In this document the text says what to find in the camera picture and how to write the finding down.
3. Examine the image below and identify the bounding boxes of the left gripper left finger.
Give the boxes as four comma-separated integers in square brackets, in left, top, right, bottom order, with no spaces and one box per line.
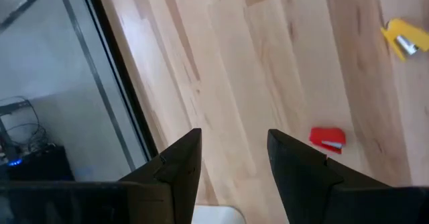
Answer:
[125,127,202,224]

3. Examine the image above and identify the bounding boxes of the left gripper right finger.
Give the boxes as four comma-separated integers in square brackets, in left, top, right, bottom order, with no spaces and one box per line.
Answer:
[267,129,429,224]

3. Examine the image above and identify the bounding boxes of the red mini stapler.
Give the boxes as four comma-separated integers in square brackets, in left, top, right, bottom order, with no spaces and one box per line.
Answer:
[308,126,347,155]

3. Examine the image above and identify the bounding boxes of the yellow mini stapler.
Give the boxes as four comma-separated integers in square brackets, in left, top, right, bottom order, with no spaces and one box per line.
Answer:
[380,17,429,62]

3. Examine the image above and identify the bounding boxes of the white plastic bin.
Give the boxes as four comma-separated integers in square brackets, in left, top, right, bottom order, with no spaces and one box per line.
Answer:
[191,204,247,224]

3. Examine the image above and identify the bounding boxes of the black box blue light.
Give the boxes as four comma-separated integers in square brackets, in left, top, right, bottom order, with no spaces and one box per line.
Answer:
[0,143,75,182]

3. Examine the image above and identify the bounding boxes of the tangled black cables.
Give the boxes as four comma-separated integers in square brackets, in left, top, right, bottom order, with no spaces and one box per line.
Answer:
[0,95,48,158]

